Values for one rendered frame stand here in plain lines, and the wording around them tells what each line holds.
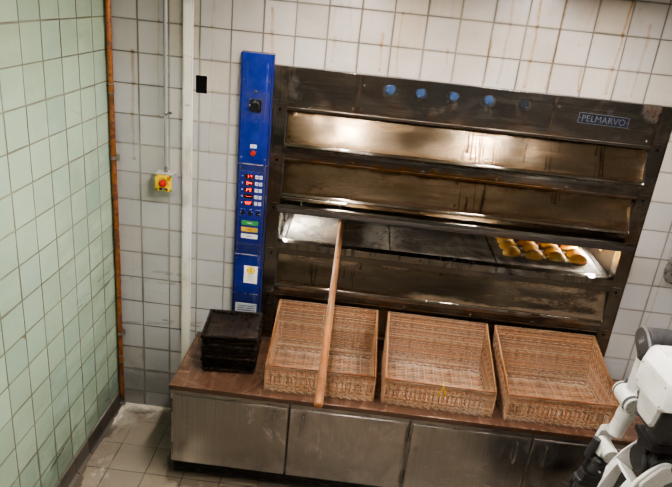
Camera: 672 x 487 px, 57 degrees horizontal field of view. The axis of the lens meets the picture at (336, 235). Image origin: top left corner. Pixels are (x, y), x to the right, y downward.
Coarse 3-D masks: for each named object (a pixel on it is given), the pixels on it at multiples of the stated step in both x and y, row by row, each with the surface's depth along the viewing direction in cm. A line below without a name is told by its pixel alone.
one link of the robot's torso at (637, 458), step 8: (640, 424) 235; (640, 432) 232; (640, 440) 231; (648, 440) 226; (656, 440) 226; (632, 448) 236; (640, 448) 231; (648, 448) 226; (656, 448) 224; (664, 448) 224; (632, 456) 236; (640, 456) 230; (632, 464) 235; (640, 464) 230; (640, 472) 231
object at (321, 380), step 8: (336, 240) 338; (336, 248) 325; (336, 256) 315; (336, 264) 306; (336, 272) 298; (336, 280) 291; (328, 304) 268; (328, 312) 261; (328, 320) 254; (328, 328) 248; (328, 336) 243; (328, 344) 238; (328, 352) 234; (320, 360) 228; (320, 368) 222; (320, 376) 218; (320, 384) 213; (320, 392) 209; (320, 400) 205; (320, 408) 205
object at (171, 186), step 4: (156, 172) 317; (160, 172) 318; (164, 172) 319; (168, 172) 319; (172, 172) 320; (176, 172) 322; (156, 176) 317; (160, 176) 317; (164, 176) 317; (168, 176) 317; (172, 176) 317; (176, 176) 323; (156, 180) 318; (172, 180) 318; (176, 180) 324; (156, 184) 319; (168, 184) 318; (172, 184) 319; (176, 184) 324; (156, 188) 320; (160, 188) 319; (164, 188) 319; (168, 188) 319; (172, 188) 319; (176, 188) 325; (172, 192) 320
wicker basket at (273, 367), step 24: (288, 312) 343; (312, 312) 342; (336, 312) 342; (360, 312) 341; (288, 336) 344; (312, 336) 344; (336, 336) 344; (360, 336) 343; (288, 360) 334; (312, 360) 336; (336, 360) 338; (360, 360) 340; (264, 384) 307; (288, 384) 307; (312, 384) 316; (336, 384) 306; (360, 384) 304
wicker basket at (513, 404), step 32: (512, 352) 339; (544, 352) 339; (576, 352) 339; (512, 384) 333; (544, 384) 336; (576, 384) 339; (608, 384) 314; (512, 416) 304; (544, 416) 303; (576, 416) 312; (608, 416) 302
